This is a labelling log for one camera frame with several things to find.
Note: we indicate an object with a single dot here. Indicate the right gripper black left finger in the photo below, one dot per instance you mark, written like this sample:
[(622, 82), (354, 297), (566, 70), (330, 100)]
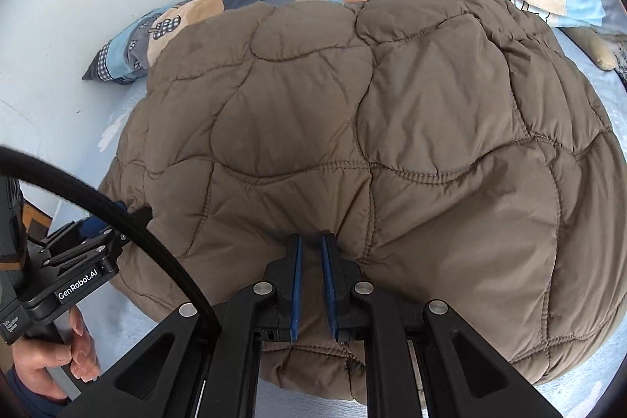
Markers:
[(267, 311)]

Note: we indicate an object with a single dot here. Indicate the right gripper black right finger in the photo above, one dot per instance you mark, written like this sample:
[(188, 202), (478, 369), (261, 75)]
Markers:
[(359, 311)]

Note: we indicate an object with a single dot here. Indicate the brown puffer hooded jacket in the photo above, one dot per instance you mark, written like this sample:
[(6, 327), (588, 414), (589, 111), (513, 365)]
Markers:
[(451, 147)]

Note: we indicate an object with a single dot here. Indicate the left forearm blue sleeve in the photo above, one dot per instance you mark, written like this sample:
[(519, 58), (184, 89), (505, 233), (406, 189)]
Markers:
[(36, 405)]

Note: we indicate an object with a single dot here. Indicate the person's left hand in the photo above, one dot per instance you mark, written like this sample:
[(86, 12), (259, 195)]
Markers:
[(33, 358)]

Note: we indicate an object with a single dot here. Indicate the light blue cloud bedsheet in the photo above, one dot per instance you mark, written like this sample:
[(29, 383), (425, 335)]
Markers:
[(117, 325)]

